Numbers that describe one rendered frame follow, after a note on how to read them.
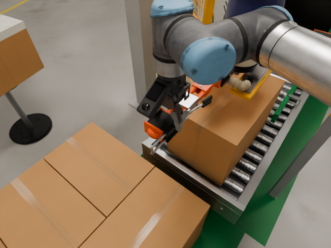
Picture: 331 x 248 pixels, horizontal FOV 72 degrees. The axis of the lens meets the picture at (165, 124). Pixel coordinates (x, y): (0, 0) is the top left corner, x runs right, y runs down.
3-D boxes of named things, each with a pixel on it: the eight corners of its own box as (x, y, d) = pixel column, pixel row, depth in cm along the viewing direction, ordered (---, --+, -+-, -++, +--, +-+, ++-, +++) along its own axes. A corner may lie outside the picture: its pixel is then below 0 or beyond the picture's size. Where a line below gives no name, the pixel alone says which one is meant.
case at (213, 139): (215, 101, 179) (224, 56, 149) (263, 125, 163) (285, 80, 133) (166, 150, 149) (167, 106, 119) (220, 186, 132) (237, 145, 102)
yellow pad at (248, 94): (257, 59, 122) (260, 51, 119) (276, 66, 118) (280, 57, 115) (228, 92, 104) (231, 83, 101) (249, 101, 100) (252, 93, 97)
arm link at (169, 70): (174, 68, 52) (143, 53, 56) (174, 85, 56) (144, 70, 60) (196, 51, 57) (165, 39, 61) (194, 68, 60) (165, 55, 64)
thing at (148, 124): (160, 117, 79) (160, 107, 76) (178, 127, 77) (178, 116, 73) (144, 132, 75) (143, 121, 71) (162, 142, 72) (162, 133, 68)
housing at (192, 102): (183, 99, 86) (184, 90, 83) (198, 107, 83) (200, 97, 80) (172, 109, 82) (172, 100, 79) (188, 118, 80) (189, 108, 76)
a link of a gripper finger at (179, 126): (195, 124, 73) (187, 100, 68) (184, 136, 70) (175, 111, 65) (187, 123, 75) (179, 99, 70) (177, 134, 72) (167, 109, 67)
